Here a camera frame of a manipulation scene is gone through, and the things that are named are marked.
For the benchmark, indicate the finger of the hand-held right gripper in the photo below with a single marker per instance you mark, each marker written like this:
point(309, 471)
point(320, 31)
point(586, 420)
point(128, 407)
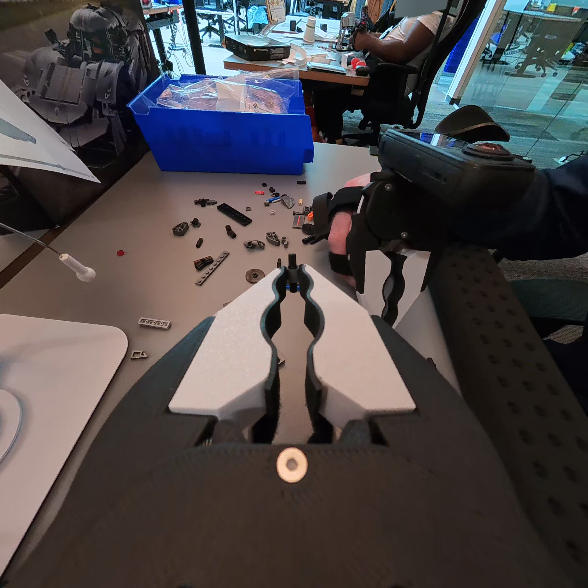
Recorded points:
point(374, 280)
point(415, 280)

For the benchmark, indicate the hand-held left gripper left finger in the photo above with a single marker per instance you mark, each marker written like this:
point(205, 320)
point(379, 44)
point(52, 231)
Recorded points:
point(220, 367)

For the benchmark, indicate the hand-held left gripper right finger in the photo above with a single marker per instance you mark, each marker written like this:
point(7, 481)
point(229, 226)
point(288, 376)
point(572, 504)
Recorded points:
point(363, 367)

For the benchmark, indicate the dark grey lego connector assembly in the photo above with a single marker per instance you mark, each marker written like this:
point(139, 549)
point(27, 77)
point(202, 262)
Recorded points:
point(292, 273)

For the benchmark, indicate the person's right forearm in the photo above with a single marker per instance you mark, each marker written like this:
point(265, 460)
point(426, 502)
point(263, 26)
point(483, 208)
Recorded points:
point(551, 211)

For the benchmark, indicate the black clawed lego piece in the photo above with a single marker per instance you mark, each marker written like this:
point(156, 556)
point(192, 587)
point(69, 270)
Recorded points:
point(314, 239)

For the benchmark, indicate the light grey four-stud lego plate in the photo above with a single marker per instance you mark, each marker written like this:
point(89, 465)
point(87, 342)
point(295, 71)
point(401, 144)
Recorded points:
point(155, 323)

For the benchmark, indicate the grey lego clip piece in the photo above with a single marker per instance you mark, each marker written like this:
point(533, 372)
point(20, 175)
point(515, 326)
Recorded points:
point(138, 354)

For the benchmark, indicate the red-striped dark lego tile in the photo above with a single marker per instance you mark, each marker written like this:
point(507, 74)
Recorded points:
point(298, 222)

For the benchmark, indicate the round dark lego dish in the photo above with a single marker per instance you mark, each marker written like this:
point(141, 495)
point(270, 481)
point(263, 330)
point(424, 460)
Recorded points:
point(254, 274)

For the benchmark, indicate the long grey lego plate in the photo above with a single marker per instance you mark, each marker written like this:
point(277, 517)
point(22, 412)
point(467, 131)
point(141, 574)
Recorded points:
point(218, 262)

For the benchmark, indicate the black and brown lego connector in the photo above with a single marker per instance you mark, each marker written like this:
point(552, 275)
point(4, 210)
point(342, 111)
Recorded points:
point(202, 262)

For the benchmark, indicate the dark grey lego wedge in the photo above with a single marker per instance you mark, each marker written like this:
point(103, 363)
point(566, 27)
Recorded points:
point(288, 200)

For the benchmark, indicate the grey curved lego pin piece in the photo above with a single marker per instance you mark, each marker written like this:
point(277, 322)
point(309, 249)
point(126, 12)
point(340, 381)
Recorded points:
point(254, 243)

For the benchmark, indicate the black angled lego pin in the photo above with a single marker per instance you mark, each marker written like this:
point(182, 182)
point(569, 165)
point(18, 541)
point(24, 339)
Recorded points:
point(230, 231)

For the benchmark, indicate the dark grey thick lego liftarm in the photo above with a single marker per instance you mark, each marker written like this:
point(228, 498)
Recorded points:
point(180, 228)

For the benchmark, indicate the long black lego plate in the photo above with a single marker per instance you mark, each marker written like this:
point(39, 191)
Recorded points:
point(234, 213)

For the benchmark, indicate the lego instruction booklet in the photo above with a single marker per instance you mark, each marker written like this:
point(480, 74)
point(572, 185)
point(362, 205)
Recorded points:
point(27, 138)

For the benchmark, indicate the dark printed lego box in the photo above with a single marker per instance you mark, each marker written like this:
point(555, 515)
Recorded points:
point(69, 92)

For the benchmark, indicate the person's right hand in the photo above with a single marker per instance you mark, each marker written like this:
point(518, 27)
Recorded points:
point(340, 234)

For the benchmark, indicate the black chair armrest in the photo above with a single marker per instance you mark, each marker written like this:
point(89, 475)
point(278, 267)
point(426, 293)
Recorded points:
point(473, 126)

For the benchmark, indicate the black office chair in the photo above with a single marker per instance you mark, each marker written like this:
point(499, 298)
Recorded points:
point(390, 87)

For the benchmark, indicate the black dotted chair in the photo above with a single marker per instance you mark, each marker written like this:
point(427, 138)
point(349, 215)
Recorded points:
point(519, 390)

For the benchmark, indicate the white book stand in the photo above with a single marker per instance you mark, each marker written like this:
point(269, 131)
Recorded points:
point(69, 367)

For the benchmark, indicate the wooden-edged background table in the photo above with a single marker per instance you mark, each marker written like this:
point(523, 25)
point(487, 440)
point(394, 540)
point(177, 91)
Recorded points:
point(321, 76)

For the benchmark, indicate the blue plastic bin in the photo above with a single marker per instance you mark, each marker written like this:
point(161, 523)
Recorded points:
point(220, 138)

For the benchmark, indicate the black flat box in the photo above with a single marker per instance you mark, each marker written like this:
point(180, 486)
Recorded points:
point(257, 48)

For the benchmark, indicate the clear plastic bags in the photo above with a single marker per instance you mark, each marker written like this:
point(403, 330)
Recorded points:
point(220, 92)

